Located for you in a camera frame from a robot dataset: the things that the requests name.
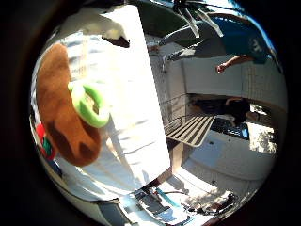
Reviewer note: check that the blue container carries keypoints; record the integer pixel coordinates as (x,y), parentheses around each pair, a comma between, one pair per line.
(55,167)

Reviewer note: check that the brown bread plush toy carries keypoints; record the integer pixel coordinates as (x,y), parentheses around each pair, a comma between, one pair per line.
(59,119)

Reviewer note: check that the person in teal shirt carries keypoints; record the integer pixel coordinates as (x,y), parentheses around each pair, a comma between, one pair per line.
(232,37)

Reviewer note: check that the red tomato plush toy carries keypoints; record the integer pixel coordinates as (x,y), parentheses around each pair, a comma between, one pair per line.
(44,142)

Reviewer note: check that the white slatted bench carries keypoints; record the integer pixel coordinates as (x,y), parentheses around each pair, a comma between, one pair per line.
(191,128)

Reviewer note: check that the person in black shirt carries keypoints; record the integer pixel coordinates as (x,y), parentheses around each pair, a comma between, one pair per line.
(235,108)

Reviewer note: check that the black laptop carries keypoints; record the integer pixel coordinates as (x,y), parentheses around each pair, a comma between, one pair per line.
(230,129)

